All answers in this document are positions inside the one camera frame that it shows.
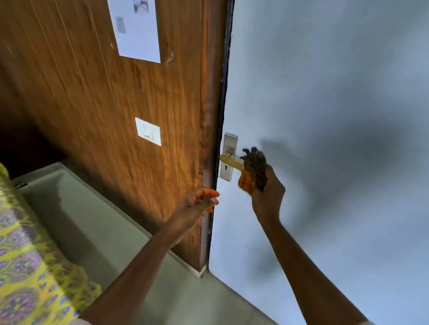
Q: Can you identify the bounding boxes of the person's left hand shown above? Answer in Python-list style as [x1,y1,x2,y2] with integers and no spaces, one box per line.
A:
[170,188,220,236]

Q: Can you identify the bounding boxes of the person's right hand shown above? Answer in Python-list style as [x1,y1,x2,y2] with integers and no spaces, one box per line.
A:
[238,165,286,222]

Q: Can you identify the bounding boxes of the dark brown cleaning cloth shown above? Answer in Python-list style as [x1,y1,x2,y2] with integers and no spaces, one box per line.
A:
[242,147,268,192]

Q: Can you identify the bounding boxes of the person's left forearm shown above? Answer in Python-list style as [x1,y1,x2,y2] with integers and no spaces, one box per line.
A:
[79,219,193,325]

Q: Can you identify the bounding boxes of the person's right forearm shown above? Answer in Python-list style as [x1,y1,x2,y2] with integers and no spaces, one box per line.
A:
[257,214,371,325]

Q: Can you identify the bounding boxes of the small white sticker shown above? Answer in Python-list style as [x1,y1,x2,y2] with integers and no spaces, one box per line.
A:
[135,117,162,147]

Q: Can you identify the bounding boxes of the grey painted door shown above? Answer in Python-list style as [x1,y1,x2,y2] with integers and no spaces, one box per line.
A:
[207,0,429,325]

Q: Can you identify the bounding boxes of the brown wooden panel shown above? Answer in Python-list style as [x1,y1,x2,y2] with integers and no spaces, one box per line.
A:
[0,0,232,272]

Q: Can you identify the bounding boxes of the white printed paper sheet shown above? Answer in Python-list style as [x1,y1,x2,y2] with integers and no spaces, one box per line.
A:
[107,0,161,64]

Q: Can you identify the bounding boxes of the yellow patterned garment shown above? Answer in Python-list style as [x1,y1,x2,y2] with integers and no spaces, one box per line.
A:
[0,162,102,325]

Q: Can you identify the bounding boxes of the metal door lever handle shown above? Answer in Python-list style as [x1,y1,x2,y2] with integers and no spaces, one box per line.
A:
[219,154,247,171]

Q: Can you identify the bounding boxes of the silver door handle plate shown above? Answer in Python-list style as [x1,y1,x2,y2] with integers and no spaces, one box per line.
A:
[219,133,239,182]

